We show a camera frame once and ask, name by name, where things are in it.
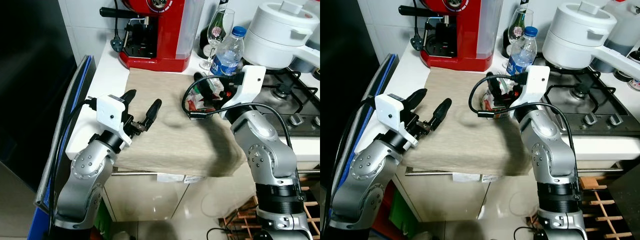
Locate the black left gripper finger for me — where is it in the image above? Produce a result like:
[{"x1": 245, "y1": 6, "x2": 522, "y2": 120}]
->
[
  {"x1": 141, "y1": 98, "x2": 163, "y2": 132},
  {"x1": 406, "y1": 88, "x2": 429, "y2": 110},
  {"x1": 426, "y1": 98, "x2": 453, "y2": 132},
  {"x1": 121, "y1": 89, "x2": 138, "y2": 110}
]

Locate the small dark fridge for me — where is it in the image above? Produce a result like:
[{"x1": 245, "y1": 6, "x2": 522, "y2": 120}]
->
[{"x1": 606, "y1": 170, "x2": 640, "y2": 240}]

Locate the beige linen cloth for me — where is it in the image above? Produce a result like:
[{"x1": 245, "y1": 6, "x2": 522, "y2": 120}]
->
[
  {"x1": 114, "y1": 67, "x2": 249, "y2": 179},
  {"x1": 400, "y1": 66, "x2": 533, "y2": 177}
]

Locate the dark green glass bottle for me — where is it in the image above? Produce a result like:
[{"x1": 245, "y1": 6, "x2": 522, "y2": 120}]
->
[
  {"x1": 198, "y1": 0, "x2": 231, "y2": 58},
  {"x1": 502, "y1": 0, "x2": 532, "y2": 53}
]

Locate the clear water bottle blue cap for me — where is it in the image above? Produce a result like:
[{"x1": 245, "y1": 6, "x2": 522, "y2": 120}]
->
[
  {"x1": 210, "y1": 26, "x2": 247, "y2": 81},
  {"x1": 506, "y1": 26, "x2": 539, "y2": 76}
]

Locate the grey board with blue edge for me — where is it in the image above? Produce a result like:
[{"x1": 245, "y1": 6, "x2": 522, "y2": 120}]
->
[
  {"x1": 27, "y1": 54, "x2": 97, "y2": 240},
  {"x1": 322, "y1": 52, "x2": 399, "y2": 240}
]

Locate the red coffee machine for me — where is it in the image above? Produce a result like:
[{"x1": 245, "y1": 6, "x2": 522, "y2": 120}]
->
[
  {"x1": 100, "y1": 0, "x2": 206, "y2": 73},
  {"x1": 398, "y1": 0, "x2": 504, "y2": 72}
]

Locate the clear stemmed wine glass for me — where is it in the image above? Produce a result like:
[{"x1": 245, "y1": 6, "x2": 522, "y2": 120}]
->
[
  {"x1": 501, "y1": 7, "x2": 533, "y2": 70},
  {"x1": 200, "y1": 7, "x2": 236, "y2": 71}
]

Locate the black gas burner cap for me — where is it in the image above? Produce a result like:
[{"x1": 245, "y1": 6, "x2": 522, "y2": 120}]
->
[
  {"x1": 272, "y1": 82, "x2": 296, "y2": 99},
  {"x1": 570, "y1": 82, "x2": 593, "y2": 99}
]

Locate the beige kitchen base cabinet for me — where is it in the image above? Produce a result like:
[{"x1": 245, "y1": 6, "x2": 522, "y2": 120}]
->
[
  {"x1": 102, "y1": 169, "x2": 261, "y2": 224},
  {"x1": 390, "y1": 167, "x2": 543, "y2": 226}
]

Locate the black gas stove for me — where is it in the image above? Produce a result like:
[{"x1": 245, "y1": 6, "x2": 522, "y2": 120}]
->
[
  {"x1": 542, "y1": 65, "x2": 640, "y2": 137},
  {"x1": 248, "y1": 67, "x2": 321, "y2": 137}
]

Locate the grey plastic jug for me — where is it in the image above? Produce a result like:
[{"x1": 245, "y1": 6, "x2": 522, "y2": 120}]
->
[
  {"x1": 290, "y1": 0, "x2": 321, "y2": 74},
  {"x1": 590, "y1": 0, "x2": 640, "y2": 73}
]

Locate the large black glossy appliance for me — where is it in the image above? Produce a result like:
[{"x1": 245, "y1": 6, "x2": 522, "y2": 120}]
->
[
  {"x1": 320, "y1": 0, "x2": 378, "y2": 186},
  {"x1": 0, "y1": 0, "x2": 81, "y2": 191}
]

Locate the green bag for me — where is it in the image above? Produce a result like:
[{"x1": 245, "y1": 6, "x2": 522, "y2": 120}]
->
[
  {"x1": 390, "y1": 187, "x2": 426, "y2": 238},
  {"x1": 95, "y1": 200, "x2": 115, "y2": 236}
]

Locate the red bag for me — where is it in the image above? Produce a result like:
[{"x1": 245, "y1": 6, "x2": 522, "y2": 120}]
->
[{"x1": 372, "y1": 190, "x2": 401, "y2": 240}]

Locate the black round pot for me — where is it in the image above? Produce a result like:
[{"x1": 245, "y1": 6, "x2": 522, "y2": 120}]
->
[{"x1": 620, "y1": 50, "x2": 640, "y2": 83}]

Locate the wooden slatted rack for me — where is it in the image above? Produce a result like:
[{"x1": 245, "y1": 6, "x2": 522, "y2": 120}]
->
[
  {"x1": 530, "y1": 175, "x2": 626, "y2": 240},
  {"x1": 218, "y1": 175, "x2": 321, "y2": 240}
]

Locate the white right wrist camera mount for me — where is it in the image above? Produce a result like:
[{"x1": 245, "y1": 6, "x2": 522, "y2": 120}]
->
[
  {"x1": 235, "y1": 65, "x2": 267, "y2": 108},
  {"x1": 517, "y1": 65, "x2": 551, "y2": 108}
]

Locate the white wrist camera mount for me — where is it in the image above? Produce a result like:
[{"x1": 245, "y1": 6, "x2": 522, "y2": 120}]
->
[
  {"x1": 235, "y1": 65, "x2": 267, "y2": 108},
  {"x1": 517, "y1": 65, "x2": 551, "y2": 108},
  {"x1": 95, "y1": 94, "x2": 134, "y2": 147},
  {"x1": 375, "y1": 94, "x2": 418, "y2": 147}
]

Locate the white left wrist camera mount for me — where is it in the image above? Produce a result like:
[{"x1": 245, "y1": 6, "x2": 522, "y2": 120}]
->
[
  {"x1": 95, "y1": 94, "x2": 134, "y2": 147},
  {"x1": 375, "y1": 94, "x2": 418, "y2": 147}
]

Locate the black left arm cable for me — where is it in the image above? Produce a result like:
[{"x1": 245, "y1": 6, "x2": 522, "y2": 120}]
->
[
  {"x1": 47, "y1": 97, "x2": 98, "y2": 236},
  {"x1": 322, "y1": 97, "x2": 381, "y2": 236}
]

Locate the chrome cabinet rail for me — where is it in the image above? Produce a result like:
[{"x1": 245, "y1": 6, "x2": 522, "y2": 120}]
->
[
  {"x1": 112, "y1": 169, "x2": 166, "y2": 177},
  {"x1": 405, "y1": 167, "x2": 626, "y2": 177}
]

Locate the black power cord with plug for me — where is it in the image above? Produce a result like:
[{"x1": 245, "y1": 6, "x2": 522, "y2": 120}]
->
[
  {"x1": 111, "y1": 0, "x2": 127, "y2": 53},
  {"x1": 411, "y1": 0, "x2": 426, "y2": 51}
]

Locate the white lidded pot with handle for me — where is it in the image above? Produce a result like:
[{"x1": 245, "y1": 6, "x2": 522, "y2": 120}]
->
[
  {"x1": 244, "y1": 0, "x2": 321, "y2": 71},
  {"x1": 541, "y1": 0, "x2": 640, "y2": 83}
]

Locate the thin black looped cable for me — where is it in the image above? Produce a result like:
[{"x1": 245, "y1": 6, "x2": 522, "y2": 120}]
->
[
  {"x1": 515, "y1": 226, "x2": 543, "y2": 240},
  {"x1": 206, "y1": 227, "x2": 261, "y2": 240}
]

